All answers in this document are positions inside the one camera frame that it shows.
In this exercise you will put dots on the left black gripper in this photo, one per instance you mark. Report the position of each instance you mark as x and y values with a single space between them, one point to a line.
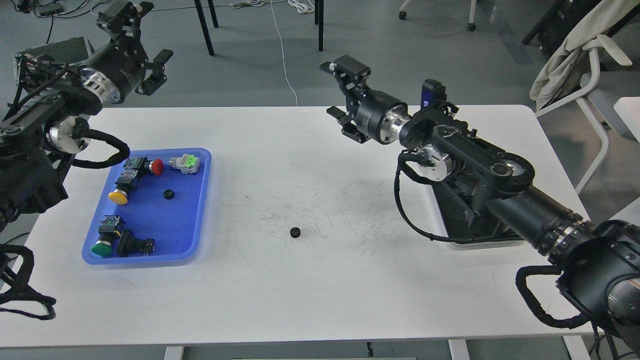
118 68

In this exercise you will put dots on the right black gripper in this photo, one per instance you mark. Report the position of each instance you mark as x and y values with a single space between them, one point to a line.
379 116

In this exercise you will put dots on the small black gear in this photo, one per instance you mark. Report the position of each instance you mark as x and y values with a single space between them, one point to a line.
168 193
295 232

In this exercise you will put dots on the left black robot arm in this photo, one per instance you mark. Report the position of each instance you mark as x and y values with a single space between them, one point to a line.
60 85

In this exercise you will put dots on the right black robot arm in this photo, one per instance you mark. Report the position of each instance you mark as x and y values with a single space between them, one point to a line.
486 195

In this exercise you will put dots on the grey green connector part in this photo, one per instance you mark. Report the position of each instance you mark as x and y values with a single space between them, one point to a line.
188 163

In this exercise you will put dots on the black table leg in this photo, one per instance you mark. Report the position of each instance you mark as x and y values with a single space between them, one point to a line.
204 25
319 12

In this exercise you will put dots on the grey plastic crate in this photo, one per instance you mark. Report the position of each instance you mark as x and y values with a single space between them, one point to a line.
72 51

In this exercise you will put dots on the black table leg right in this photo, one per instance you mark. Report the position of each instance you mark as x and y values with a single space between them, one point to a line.
319 12

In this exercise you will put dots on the blue plastic tray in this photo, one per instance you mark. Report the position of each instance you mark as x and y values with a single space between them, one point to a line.
174 224

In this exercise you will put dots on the silver metal tray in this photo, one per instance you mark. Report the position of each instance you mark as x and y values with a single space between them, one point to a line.
466 219

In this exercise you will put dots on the white chair with cloth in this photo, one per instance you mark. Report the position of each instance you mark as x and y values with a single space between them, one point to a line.
573 74

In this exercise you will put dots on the blue camera module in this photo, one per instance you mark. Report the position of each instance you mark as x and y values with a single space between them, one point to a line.
433 94

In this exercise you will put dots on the red push button switch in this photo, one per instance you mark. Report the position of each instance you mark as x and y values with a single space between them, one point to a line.
145 165

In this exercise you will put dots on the yellow push button switch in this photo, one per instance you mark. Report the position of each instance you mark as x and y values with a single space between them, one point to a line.
127 182

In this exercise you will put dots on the green push button switch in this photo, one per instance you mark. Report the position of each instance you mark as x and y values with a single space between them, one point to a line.
110 230

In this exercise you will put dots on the black switch part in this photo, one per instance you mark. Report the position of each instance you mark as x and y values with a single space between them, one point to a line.
128 244

